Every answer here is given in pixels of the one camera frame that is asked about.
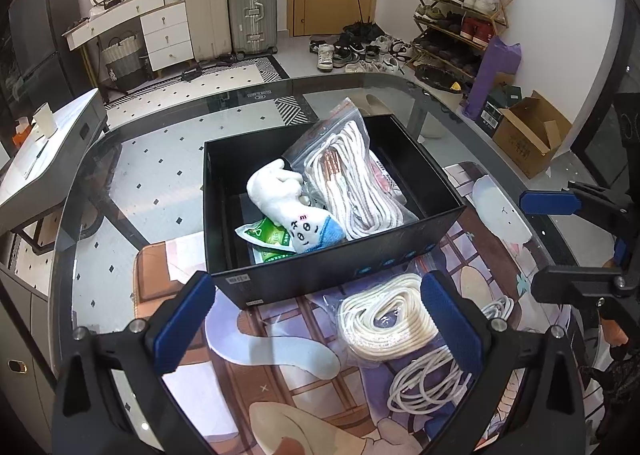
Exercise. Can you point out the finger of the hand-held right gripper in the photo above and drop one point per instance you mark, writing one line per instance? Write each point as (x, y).
(547, 202)
(575, 280)

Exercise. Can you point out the white paper cup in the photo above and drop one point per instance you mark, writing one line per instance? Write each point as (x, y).
(44, 122)

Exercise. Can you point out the open cardboard box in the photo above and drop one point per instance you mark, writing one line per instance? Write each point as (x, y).
(520, 145)

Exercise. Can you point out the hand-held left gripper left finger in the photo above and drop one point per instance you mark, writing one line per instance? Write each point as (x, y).
(182, 325)

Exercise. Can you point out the black mesh basket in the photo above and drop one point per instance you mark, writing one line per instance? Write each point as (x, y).
(440, 80)

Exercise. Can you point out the orange box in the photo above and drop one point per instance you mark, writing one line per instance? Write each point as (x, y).
(21, 137)

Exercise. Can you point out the white coffee table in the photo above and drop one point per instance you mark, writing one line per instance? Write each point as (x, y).
(65, 135)

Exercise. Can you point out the person's right hand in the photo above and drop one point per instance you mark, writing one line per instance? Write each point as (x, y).
(612, 330)

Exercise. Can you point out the grey refrigerator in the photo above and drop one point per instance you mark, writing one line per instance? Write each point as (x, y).
(45, 35)

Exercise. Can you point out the white dresser with drawers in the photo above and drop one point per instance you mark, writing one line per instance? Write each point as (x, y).
(167, 32)

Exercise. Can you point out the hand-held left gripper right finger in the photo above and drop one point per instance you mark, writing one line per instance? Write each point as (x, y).
(450, 320)

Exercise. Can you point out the dark green box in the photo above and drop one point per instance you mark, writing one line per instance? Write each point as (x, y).
(511, 96)

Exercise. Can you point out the rows of racked shoes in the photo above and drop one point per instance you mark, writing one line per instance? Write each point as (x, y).
(480, 0)

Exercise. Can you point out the black white patterned rug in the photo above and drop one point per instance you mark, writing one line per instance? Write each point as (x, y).
(265, 67)

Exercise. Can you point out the black cardboard box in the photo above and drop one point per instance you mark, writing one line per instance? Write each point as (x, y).
(325, 275)

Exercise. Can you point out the grey cabinet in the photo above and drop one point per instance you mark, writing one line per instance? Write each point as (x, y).
(20, 335)

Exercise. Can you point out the silver suitcase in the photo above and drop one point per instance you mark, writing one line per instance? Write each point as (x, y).
(252, 10)

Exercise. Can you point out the purple yoga mat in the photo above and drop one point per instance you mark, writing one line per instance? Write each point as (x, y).
(492, 70)

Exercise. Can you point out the black labelled box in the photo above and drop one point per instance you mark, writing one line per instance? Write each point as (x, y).
(490, 117)

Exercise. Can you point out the pile of loose shoes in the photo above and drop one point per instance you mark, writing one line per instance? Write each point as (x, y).
(350, 52)

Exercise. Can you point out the woven basket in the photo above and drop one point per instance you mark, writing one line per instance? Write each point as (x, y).
(120, 50)

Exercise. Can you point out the beige slipper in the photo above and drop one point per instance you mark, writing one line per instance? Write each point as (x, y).
(377, 105)

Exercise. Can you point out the black umbrella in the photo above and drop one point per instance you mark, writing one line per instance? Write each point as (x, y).
(362, 29)

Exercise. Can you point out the white pen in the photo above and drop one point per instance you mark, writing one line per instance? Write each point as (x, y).
(39, 159)

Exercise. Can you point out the printed cartoon desk mat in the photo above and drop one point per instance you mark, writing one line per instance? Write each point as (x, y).
(300, 335)

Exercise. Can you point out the beige suitcase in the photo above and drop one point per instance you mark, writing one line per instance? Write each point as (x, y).
(207, 15)

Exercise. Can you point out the white plush toy blue foot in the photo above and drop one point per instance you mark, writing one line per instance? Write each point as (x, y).
(280, 195)

